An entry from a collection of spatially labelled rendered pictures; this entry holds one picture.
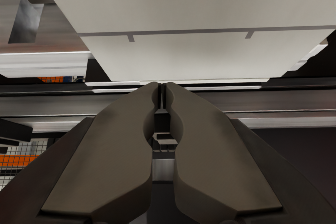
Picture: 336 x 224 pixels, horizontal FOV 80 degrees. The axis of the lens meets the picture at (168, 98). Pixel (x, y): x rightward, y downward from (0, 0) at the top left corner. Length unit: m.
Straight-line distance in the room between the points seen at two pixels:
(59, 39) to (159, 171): 0.18
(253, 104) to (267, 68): 0.29
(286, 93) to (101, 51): 0.45
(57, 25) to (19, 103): 0.35
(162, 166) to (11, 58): 0.21
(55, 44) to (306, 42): 0.24
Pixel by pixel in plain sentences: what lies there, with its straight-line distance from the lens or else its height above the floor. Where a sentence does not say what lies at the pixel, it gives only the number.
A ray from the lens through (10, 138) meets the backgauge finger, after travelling 0.57.
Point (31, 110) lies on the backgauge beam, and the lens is 0.57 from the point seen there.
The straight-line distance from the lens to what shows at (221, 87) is 0.25.
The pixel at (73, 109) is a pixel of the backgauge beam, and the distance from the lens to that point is 0.52.
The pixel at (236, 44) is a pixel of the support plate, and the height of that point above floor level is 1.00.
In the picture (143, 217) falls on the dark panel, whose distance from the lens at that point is 0.74.
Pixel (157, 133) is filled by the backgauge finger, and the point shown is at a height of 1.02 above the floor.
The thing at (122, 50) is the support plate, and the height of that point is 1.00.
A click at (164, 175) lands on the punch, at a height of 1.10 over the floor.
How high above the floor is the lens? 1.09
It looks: 19 degrees down
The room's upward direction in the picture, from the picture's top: 179 degrees clockwise
